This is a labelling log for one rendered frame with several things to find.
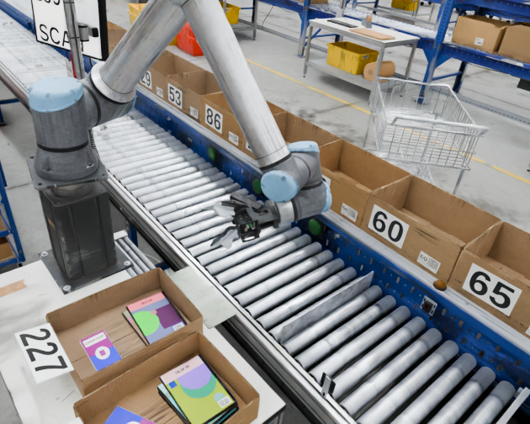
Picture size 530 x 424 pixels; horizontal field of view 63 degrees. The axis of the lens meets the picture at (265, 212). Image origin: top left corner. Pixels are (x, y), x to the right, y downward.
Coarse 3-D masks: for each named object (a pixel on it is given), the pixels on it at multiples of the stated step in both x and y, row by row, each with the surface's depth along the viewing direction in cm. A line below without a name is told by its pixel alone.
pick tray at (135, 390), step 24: (192, 336) 129; (168, 360) 126; (216, 360) 127; (120, 384) 116; (144, 384) 123; (240, 384) 120; (96, 408) 114; (144, 408) 118; (168, 408) 118; (240, 408) 120
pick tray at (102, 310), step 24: (120, 288) 144; (144, 288) 151; (168, 288) 150; (72, 312) 136; (96, 312) 142; (120, 312) 144; (192, 312) 140; (72, 336) 135; (120, 336) 136; (168, 336) 127; (72, 360) 128; (120, 360) 119; (144, 360) 126; (96, 384) 117
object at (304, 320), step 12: (372, 276) 166; (348, 288) 157; (360, 288) 164; (324, 300) 150; (336, 300) 156; (348, 300) 163; (312, 312) 148; (324, 312) 154; (288, 324) 140; (300, 324) 146; (288, 336) 144
